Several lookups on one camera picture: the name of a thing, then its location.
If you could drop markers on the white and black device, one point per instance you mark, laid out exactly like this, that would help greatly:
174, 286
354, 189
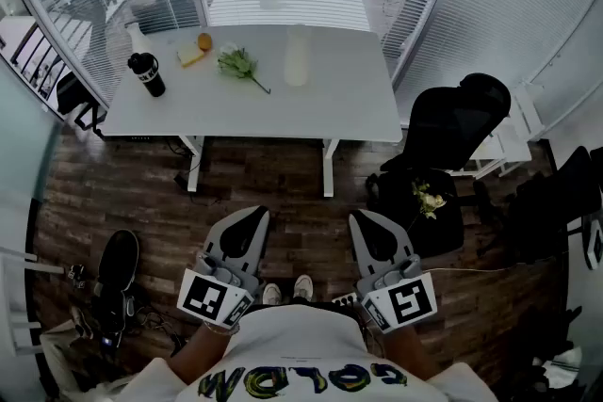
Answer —
594, 245

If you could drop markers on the white stool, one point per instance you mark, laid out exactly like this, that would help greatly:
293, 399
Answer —
11, 296

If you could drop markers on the black drink bottle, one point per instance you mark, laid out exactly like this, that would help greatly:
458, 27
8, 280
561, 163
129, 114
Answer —
151, 77

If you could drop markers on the person's white printed t-shirt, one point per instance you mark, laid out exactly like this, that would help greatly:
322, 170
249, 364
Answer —
292, 343

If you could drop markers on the person's right forearm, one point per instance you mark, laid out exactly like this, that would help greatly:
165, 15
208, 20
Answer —
412, 353

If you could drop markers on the white striped sneaker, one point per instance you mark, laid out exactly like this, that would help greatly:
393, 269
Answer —
560, 367

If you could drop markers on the person's left forearm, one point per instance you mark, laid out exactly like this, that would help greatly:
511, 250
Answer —
202, 353

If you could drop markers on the white power strip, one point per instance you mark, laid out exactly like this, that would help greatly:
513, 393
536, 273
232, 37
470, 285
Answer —
344, 299

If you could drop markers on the white metal rack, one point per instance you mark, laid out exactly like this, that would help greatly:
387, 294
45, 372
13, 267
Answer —
513, 146

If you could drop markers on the pale green flowers bunch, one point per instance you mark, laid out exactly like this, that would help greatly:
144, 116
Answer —
238, 63

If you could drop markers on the orange fruit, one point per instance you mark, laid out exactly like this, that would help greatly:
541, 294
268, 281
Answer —
204, 41

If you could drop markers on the white table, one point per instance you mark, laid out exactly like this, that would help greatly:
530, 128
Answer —
259, 113

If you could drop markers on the bread slice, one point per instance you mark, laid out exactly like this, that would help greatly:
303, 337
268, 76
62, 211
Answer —
190, 55

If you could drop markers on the person's left white shoe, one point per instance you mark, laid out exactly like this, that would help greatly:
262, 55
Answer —
272, 294

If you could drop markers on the white ribbed vase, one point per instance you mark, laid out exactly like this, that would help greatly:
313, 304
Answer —
297, 61

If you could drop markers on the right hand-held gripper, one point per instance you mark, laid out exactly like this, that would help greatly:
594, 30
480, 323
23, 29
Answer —
410, 301

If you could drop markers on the white rose stem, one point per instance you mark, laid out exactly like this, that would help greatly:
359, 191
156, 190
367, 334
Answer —
429, 201

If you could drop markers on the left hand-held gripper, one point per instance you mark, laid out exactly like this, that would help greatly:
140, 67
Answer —
202, 296

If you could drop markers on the person's right white shoe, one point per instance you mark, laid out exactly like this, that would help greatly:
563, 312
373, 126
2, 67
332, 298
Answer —
303, 287

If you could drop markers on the black office chair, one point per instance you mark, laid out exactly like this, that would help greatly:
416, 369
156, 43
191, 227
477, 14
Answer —
452, 117

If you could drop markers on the person's white shoe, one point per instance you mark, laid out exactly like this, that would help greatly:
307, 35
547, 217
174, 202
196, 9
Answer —
303, 287
272, 294

